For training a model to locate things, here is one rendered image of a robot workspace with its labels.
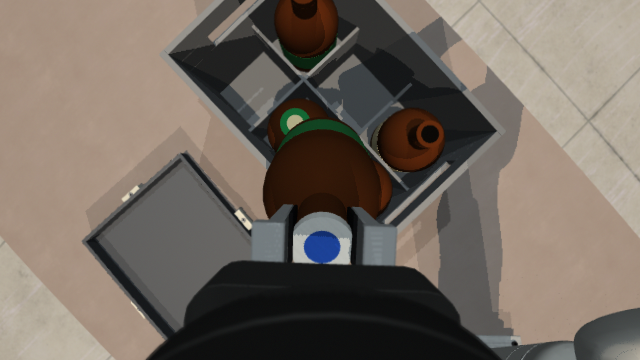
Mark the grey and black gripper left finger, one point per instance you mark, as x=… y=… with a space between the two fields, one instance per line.
x=272 y=240

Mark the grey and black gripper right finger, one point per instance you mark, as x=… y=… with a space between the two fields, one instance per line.
x=372 y=243

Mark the grey bottle crate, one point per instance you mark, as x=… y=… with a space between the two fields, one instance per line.
x=377 y=56

